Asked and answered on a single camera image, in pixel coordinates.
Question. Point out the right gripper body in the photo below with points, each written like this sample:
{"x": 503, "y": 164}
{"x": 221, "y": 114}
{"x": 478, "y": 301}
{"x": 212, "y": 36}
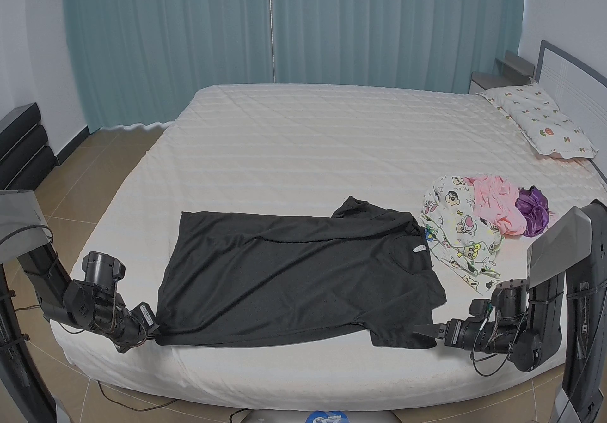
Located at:
{"x": 460, "y": 333}

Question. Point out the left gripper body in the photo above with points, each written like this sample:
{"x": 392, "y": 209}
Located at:
{"x": 137, "y": 333}

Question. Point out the black T-shirt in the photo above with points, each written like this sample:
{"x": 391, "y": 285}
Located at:
{"x": 294, "y": 274}

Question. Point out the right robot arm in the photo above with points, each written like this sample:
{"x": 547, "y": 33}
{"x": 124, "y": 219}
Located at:
{"x": 545, "y": 298}

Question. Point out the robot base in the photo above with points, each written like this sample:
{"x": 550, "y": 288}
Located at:
{"x": 284, "y": 416}

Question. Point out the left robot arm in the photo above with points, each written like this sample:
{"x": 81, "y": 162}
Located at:
{"x": 45, "y": 279}

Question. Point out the bed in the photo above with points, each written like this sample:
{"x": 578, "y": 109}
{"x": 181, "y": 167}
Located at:
{"x": 308, "y": 146}

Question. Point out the white printed garment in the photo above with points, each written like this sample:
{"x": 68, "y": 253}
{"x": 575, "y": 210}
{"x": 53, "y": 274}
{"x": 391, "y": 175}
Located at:
{"x": 455, "y": 222}

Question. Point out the pink garment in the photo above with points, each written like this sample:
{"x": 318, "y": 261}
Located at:
{"x": 498, "y": 203}

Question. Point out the purple garment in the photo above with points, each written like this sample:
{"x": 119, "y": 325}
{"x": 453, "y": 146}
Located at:
{"x": 533, "y": 210}

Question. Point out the black chest of drawers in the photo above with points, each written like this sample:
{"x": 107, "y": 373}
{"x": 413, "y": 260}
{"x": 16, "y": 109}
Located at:
{"x": 23, "y": 146}

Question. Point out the white printed pillow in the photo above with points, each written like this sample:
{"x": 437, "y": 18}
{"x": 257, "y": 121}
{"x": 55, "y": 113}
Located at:
{"x": 540, "y": 120}

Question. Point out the grey bedside table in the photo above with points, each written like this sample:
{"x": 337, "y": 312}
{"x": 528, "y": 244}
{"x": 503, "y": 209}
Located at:
{"x": 510, "y": 73}

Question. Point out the blue-green curtain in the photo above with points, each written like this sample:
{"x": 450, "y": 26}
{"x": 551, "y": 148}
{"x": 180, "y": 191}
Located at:
{"x": 393, "y": 13}
{"x": 166, "y": 32}

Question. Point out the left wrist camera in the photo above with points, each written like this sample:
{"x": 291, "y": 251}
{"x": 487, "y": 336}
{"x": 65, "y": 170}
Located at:
{"x": 148, "y": 315}

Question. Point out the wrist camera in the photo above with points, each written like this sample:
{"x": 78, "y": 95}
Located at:
{"x": 480, "y": 309}
{"x": 148, "y": 315}

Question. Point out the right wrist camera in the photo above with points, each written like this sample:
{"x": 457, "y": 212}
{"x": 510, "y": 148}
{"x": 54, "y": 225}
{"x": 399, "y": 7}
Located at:
{"x": 480, "y": 309}

